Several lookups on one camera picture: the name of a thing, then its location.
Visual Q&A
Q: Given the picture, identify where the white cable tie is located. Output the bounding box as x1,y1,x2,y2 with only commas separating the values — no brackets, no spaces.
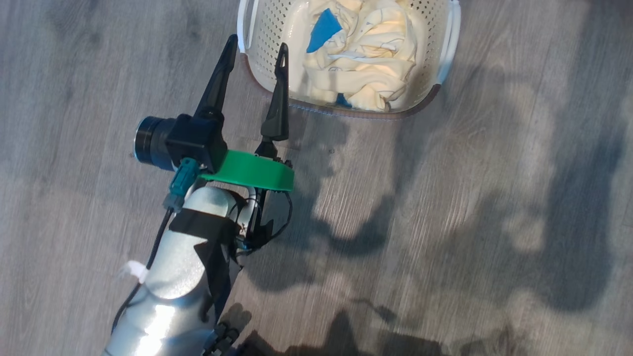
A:
119,261,149,283

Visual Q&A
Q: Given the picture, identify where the white perforated laundry basket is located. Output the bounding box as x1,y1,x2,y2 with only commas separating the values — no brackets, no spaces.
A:
236,0,461,120

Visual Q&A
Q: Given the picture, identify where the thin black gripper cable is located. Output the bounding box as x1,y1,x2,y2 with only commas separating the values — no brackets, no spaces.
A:
247,190,293,250

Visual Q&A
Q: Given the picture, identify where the cream garment with blue trim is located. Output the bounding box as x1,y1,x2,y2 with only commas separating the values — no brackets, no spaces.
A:
289,0,418,112

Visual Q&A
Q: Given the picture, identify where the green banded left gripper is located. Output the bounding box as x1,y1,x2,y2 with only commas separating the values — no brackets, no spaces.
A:
194,34,295,249

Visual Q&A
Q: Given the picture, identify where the black cable with teal plug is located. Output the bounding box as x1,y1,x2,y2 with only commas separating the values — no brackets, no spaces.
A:
111,158,201,337

